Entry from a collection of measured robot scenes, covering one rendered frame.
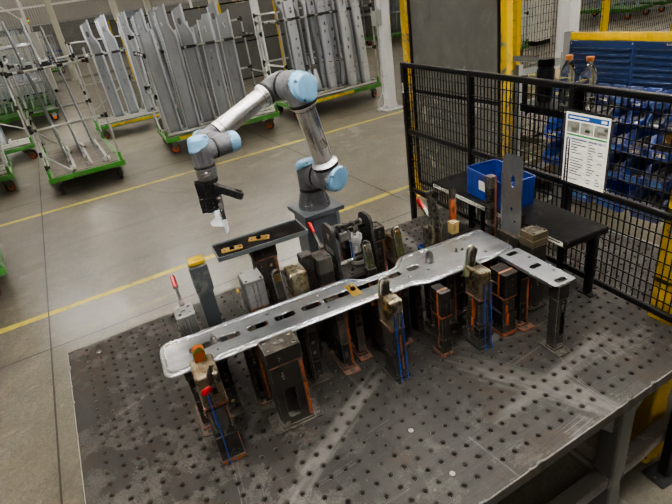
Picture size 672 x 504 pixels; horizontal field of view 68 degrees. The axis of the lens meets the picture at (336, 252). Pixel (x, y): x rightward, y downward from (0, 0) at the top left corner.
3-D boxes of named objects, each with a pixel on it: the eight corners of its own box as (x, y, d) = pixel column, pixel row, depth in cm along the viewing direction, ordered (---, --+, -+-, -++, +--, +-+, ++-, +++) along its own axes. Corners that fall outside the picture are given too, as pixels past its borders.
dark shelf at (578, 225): (566, 250, 191) (567, 243, 189) (431, 186, 265) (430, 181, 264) (608, 233, 198) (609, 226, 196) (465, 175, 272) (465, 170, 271)
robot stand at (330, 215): (300, 276, 262) (286, 205, 243) (334, 262, 270) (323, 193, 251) (319, 292, 245) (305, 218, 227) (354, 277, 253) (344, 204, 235)
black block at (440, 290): (443, 363, 190) (440, 298, 176) (427, 347, 199) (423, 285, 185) (461, 355, 192) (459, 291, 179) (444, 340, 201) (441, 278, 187)
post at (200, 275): (217, 361, 209) (188, 270, 189) (213, 351, 215) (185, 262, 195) (234, 354, 211) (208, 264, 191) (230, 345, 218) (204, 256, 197)
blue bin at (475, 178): (503, 212, 220) (504, 184, 214) (465, 191, 246) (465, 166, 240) (535, 203, 224) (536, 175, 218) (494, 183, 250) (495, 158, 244)
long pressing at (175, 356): (166, 386, 155) (165, 382, 155) (158, 347, 174) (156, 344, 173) (517, 249, 198) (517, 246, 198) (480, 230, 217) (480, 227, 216)
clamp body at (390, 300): (395, 387, 182) (386, 308, 166) (379, 368, 192) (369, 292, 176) (417, 377, 185) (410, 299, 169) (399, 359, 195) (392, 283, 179)
